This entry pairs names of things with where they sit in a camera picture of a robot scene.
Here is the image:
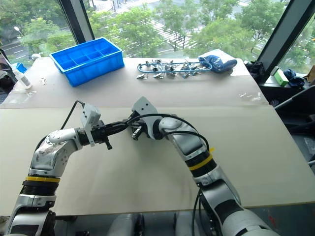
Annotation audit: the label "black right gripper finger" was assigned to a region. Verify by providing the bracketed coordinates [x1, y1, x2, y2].
[132, 126, 143, 140]

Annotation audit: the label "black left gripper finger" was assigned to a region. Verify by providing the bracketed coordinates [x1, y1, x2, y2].
[106, 125, 128, 136]
[105, 120, 130, 130]

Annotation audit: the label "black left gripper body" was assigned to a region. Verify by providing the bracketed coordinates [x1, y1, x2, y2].
[91, 120, 113, 151]

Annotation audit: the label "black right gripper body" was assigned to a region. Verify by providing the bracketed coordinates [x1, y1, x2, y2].
[128, 112, 148, 138]

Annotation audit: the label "blue clip hanger rack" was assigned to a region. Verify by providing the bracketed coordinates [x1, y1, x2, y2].
[136, 59, 214, 81]

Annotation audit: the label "blue plastic divided bin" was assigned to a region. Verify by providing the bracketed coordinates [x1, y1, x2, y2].
[48, 37, 125, 87]

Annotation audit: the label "white plastic bottle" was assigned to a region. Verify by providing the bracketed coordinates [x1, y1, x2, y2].
[11, 67, 33, 89]

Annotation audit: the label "blue cloth in plastic bag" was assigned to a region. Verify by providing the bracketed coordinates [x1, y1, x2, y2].
[197, 49, 238, 74]

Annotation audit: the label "clear plastic scraps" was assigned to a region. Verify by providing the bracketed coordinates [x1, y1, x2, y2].
[238, 91, 263, 102]

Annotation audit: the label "black cloth bundle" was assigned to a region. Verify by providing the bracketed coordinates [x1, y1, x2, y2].
[246, 60, 266, 83]

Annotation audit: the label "green box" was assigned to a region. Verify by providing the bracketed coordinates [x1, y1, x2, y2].
[272, 69, 289, 87]

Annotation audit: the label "black chair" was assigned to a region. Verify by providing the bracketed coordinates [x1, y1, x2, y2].
[274, 85, 315, 129]

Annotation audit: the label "dark blue cloth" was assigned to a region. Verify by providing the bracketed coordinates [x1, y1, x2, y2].
[283, 68, 306, 88]

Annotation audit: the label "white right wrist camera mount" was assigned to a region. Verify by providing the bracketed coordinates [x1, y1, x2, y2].
[131, 96, 158, 139]

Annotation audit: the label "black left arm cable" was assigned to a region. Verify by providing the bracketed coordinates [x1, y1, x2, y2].
[34, 99, 86, 153]

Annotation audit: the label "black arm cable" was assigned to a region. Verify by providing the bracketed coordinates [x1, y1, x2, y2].
[34, 99, 86, 153]
[122, 113, 215, 236]

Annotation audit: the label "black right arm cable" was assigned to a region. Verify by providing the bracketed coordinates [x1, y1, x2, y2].
[122, 113, 215, 236]

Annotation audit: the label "dark window frame post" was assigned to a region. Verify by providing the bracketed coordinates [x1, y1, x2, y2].
[58, 0, 95, 45]
[256, 0, 315, 72]

